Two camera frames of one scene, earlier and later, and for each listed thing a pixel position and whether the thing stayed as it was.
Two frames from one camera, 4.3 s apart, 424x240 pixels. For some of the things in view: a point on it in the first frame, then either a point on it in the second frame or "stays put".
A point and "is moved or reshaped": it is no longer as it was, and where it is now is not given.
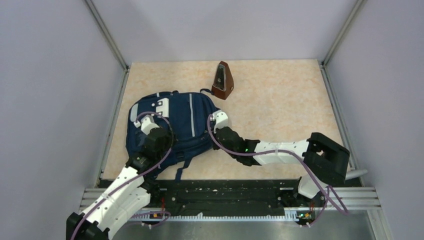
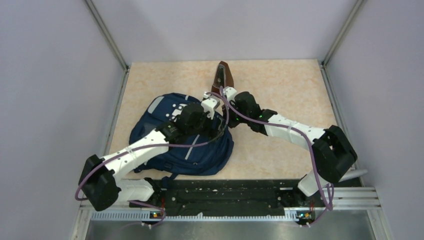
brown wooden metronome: x=223 y=84 stays put
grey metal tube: x=355 y=173 stays put
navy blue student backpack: x=189 y=113 is moved or reshaped
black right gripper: x=215 y=147 -> x=231 y=123
